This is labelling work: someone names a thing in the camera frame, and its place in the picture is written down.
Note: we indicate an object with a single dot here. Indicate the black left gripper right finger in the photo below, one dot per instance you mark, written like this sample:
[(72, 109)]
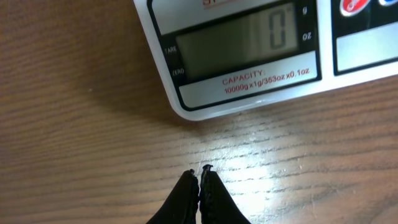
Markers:
[(216, 204)]

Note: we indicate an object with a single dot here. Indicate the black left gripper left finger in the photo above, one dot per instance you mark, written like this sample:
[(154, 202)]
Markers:
[(181, 206)]

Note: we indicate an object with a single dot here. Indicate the white digital kitchen scale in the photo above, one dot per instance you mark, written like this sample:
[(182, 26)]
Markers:
[(217, 57)]

